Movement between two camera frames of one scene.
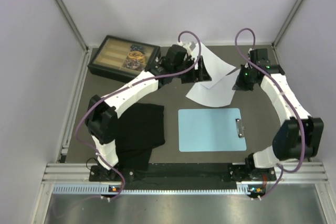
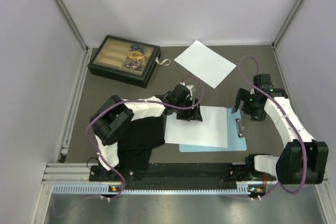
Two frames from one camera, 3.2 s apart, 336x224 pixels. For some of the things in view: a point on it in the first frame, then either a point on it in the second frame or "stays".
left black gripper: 199,75 -> 192,114
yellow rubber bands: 136,55 stays
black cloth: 139,130 stays
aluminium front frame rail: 80,173 stays
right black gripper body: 254,82 -> 250,105
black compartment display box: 122,59 stays
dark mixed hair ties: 133,64 stays
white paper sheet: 219,95 -> 212,132
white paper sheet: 217,68 stays
